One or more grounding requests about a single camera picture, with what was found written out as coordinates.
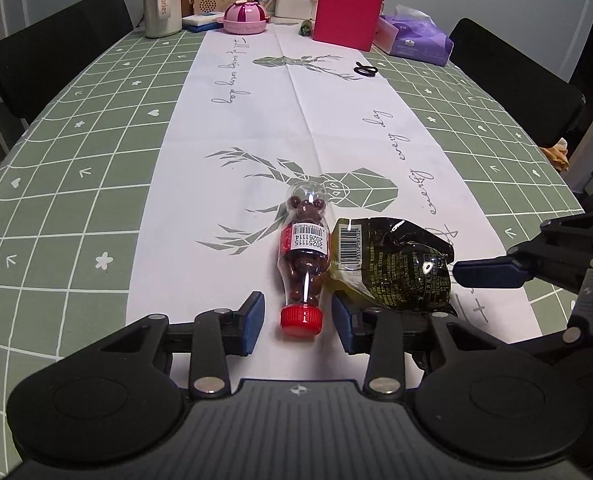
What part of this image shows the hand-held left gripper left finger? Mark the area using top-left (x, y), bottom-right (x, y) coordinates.
top-left (99, 291), bottom-right (266, 396)

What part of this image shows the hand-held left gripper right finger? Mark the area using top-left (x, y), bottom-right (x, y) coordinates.
top-left (333, 292), bottom-right (522, 396)

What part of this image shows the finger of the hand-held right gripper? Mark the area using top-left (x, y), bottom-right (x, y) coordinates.
top-left (453, 212), bottom-right (593, 293)

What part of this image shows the dark green snack packet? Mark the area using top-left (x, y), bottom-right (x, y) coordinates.
top-left (324, 217), bottom-right (455, 313)

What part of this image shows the small red-capped candy bottle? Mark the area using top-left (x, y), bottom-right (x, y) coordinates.
top-left (276, 182), bottom-right (331, 338)

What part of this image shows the tan cloth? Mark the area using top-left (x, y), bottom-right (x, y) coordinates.
top-left (549, 141), bottom-right (570, 171)

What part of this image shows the black chair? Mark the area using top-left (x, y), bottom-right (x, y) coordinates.
top-left (447, 17), bottom-right (585, 148)
top-left (0, 0), bottom-right (134, 126)

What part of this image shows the green checked tablecloth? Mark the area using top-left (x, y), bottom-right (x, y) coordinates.
top-left (0, 22), bottom-right (585, 426)

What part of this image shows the purple tissue pack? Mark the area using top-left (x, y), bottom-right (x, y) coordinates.
top-left (377, 5), bottom-right (453, 67)

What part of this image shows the pale pink packet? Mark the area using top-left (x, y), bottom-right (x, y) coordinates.
top-left (374, 21), bottom-right (400, 54)

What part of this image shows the pink box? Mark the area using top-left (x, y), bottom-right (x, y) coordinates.
top-left (311, 0), bottom-right (383, 53)

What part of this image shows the blue and white box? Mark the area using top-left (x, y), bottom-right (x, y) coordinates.
top-left (181, 14), bottom-right (224, 31)

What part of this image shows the pink round case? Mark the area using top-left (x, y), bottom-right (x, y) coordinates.
top-left (223, 0), bottom-right (270, 35)

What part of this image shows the white rectangular box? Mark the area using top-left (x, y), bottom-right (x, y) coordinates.
top-left (275, 0), bottom-right (317, 20)

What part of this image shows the beige small radio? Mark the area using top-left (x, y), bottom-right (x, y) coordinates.
top-left (195, 0), bottom-right (240, 16)

